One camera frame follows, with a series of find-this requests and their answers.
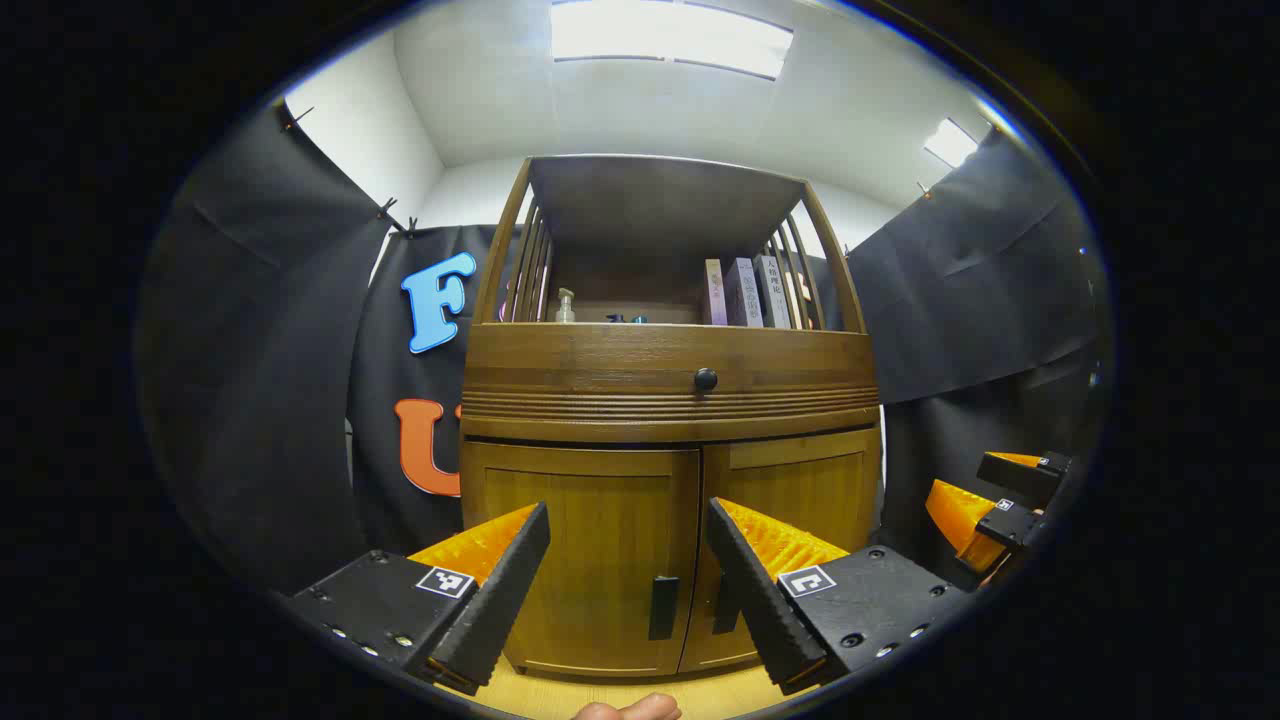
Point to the pale pink book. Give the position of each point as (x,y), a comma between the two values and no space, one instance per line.
(714,295)

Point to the grey book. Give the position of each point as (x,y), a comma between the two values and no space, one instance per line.
(772,290)

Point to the wooden double-door shoe cabinet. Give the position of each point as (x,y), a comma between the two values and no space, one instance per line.
(600,360)

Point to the wooden cabinet door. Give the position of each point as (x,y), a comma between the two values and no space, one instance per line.
(800,490)
(580,540)

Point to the large ceiling light panel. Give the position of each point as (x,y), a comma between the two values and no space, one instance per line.
(670,35)

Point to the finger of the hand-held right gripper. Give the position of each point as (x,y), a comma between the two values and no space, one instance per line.
(955,515)
(1020,477)

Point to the small ceiling light panel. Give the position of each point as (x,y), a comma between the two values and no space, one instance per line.
(950,142)

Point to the small blue object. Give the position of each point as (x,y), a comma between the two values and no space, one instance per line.
(625,319)

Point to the round black drawer knob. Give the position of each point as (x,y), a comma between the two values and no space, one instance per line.
(706,379)

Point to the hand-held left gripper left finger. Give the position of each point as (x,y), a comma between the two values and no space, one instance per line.
(500,600)

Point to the wooden drawer front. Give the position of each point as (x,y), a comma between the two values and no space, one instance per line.
(560,370)

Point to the clear pump bottle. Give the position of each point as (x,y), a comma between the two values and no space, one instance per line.
(566,310)

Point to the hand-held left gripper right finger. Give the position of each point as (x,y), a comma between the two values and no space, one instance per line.
(760,600)

